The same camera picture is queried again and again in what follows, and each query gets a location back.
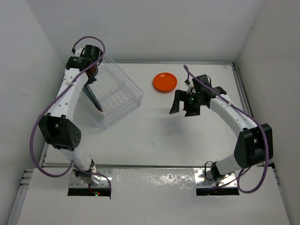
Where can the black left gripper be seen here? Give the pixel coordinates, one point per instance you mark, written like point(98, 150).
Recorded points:
point(91, 80)

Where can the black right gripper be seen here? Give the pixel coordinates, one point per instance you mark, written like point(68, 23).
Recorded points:
point(183, 95)

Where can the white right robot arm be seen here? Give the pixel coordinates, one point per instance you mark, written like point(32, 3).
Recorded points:
point(252, 140)

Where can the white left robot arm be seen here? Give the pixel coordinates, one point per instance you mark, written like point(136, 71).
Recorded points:
point(56, 125)

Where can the white front cover board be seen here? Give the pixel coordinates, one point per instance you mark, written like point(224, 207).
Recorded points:
point(149, 197)

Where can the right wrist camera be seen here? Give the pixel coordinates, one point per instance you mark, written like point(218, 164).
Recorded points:
point(204, 79)

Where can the clear wire dish rack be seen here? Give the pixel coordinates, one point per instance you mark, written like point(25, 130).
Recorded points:
point(116, 92)

